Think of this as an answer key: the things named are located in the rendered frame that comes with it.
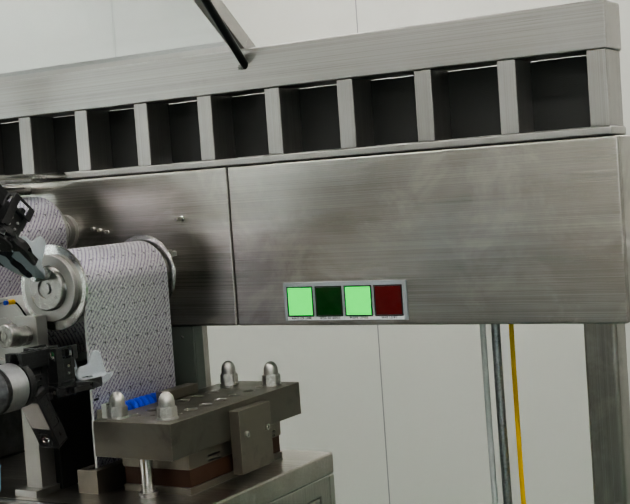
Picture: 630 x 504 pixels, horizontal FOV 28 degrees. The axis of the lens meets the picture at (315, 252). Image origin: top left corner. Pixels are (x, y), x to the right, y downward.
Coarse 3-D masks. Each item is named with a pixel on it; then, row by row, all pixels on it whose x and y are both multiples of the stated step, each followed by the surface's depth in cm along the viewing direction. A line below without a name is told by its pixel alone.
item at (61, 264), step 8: (48, 256) 214; (56, 256) 214; (48, 264) 214; (56, 264) 213; (64, 264) 212; (64, 272) 212; (72, 272) 212; (24, 280) 217; (72, 280) 212; (24, 288) 217; (72, 288) 212; (72, 296) 212; (32, 304) 217; (64, 304) 213; (72, 304) 212; (40, 312) 216; (48, 312) 215; (56, 312) 214; (64, 312) 213; (48, 320) 215; (56, 320) 214
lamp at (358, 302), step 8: (352, 288) 222; (360, 288) 221; (368, 288) 221; (352, 296) 222; (360, 296) 222; (368, 296) 221; (352, 304) 222; (360, 304) 222; (368, 304) 221; (352, 312) 223; (360, 312) 222; (368, 312) 221
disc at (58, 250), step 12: (48, 252) 215; (60, 252) 214; (72, 264) 213; (84, 276) 212; (84, 288) 212; (24, 300) 219; (84, 300) 212; (72, 312) 214; (48, 324) 217; (60, 324) 215; (72, 324) 214
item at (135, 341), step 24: (96, 312) 215; (120, 312) 221; (144, 312) 227; (168, 312) 233; (96, 336) 215; (120, 336) 221; (144, 336) 227; (168, 336) 233; (120, 360) 221; (144, 360) 226; (168, 360) 232; (120, 384) 220; (144, 384) 226; (168, 384) 232; (96, 408) 215
